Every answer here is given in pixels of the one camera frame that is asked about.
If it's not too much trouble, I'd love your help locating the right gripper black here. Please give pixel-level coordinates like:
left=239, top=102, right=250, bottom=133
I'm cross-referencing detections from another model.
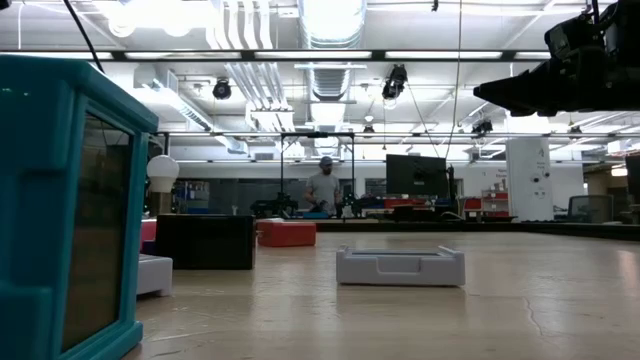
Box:
left=473, top=45, right=640, bottom=118

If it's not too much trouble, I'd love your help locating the white plastic tray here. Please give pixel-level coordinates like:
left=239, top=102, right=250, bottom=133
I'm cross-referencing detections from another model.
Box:
left=335, top=244, right=467, bottom=288

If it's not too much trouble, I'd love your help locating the large red box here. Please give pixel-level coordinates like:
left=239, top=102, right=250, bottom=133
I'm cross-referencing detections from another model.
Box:
left=256, top=219, right=318, bottom=249

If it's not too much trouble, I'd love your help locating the black rectangular bar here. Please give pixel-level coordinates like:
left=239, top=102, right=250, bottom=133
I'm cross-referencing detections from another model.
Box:
left=155, top=213, right=257, bottom=272

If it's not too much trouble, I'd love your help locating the pink red small block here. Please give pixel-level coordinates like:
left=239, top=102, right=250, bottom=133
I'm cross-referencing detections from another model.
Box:
left=140, top=218, right=158, bottom=244

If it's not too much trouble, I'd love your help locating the white pillar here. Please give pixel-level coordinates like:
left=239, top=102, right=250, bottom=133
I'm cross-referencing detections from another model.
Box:
left=504, top=137, right=555, bottom=223

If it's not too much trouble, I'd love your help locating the rack with red bins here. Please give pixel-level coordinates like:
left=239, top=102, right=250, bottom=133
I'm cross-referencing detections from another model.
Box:
left=462, top=188, right=511, bottom=219

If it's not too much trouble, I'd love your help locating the black background monitor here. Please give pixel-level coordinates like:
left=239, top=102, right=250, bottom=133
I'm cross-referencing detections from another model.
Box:
left=385, top=153, right=449, bottom=199

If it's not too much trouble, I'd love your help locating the row of red bins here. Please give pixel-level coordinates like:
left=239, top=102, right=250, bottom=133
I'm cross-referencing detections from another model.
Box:
left=383, top=197, right=430, bottom=210

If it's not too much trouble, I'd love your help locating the black overhead light beam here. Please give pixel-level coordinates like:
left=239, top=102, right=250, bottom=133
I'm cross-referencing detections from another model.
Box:
left=0, top=48, right=551, bottom=63

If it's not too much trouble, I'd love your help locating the person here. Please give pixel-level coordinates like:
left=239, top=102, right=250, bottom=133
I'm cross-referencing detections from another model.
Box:
left=303, top=155, right=343, bottom=219

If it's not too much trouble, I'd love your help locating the black round hanging lamp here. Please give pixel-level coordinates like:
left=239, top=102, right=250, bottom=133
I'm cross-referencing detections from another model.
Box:
left=211, top=77, right=233, bottom=101

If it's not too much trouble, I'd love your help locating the shelf with blue bins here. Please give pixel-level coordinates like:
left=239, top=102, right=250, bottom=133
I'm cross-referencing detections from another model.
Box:
left=173, top=179, right=211, bottom=215

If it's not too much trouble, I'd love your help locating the white light bulb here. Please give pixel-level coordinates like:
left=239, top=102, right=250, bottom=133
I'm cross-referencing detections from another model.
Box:
left=146, top=154, right=181, bottom=195

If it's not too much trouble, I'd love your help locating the wooden lamp base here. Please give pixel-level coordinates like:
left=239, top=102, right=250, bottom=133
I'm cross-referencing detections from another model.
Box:
left=151, top=192, right=174, bottom=217

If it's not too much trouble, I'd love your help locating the pale lavender eraser block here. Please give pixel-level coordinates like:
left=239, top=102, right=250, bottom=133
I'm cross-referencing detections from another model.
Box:
left=135, top=253, right=174, bottom=298

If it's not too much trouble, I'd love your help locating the teal framed small device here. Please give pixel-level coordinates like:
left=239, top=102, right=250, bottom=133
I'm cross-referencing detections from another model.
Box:
left=0, top=53, right=160, bottom=360

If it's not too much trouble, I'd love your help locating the thin hanging cable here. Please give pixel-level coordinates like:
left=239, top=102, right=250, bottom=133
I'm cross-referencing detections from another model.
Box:
left=443, top=0, right=464, bottom=161

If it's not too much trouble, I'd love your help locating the black aluminium table frame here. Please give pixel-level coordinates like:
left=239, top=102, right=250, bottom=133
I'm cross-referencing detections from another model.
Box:
left=299, top=218, right=640, bottom=243

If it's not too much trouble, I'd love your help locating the silver ventilation duct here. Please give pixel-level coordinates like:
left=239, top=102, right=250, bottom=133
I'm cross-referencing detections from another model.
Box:
left=294, top=0, right=369, bottom=104

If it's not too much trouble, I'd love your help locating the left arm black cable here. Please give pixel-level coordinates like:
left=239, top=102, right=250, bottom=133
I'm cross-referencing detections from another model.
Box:
left=62, top=0, right=105, bottom=75

